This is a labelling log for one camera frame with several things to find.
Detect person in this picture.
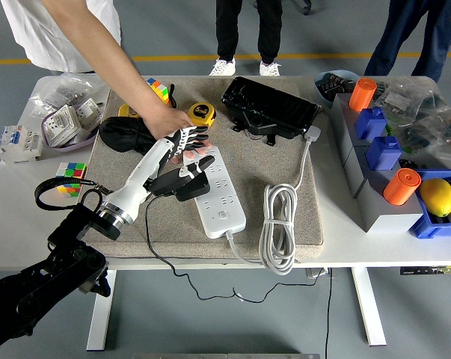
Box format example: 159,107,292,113
0,0,122,74
209,0,284,78
363,0,451,84

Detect grey under-table box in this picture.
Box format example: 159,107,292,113
306,267,334,280

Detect grey-brown mat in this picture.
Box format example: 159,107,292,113
67,76,325,261

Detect yellow tape measure with strap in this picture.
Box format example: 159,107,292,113
168,84,217,126

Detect white table leg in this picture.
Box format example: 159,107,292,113
351,267,387,347
85,269,117,352

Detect black table control panel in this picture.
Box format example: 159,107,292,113
399,266,451,276

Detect black wrapped electronic device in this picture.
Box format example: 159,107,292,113
221,76,322,147

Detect blue bowl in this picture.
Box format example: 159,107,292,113
313,70,361,104

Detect white power strip cable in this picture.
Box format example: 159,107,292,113
224,126,322,277

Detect white power strip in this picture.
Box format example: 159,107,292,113
182,145,248,239

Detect person's left hand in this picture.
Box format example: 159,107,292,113
141,107,213,165

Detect clear bag of screws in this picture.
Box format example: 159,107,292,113
29,70,112,117

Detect colourful puzzle cube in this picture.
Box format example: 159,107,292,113
146,77,171,105
55,162,88,198

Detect yellow lemon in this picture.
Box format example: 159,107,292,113
419,177,451,218

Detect thin black adapter cord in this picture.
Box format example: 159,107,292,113
144,191,325,304

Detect dark circuit boards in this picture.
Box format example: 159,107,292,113
317,73,356,96

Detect blue plastic block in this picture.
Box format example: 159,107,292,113
365,135,402,171
355,106,387,141

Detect black hanging cable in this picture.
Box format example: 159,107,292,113
324,267,333,359

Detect white wall socket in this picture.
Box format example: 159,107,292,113
42,104,80,147
73,97,102,130

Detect orange cylinder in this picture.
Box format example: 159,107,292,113
348,77,378,112
382,168,423,206

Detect clear bag of electronic parts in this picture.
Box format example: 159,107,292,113
396,111,451,169
374,76,451,128

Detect black cloth pouch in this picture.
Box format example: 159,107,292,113
98,117,161,155

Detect white circuit breaker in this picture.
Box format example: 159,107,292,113
0,125,43,165

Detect grey storage box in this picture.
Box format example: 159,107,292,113
343,144,409,199
354,168,425,233
329,92,389,162

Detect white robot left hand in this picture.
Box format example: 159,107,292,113
99,125,216,225

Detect black power adapter plug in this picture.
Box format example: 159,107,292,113
174,174,211,203

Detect blue plastic bin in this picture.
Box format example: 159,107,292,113
408,168,451,239

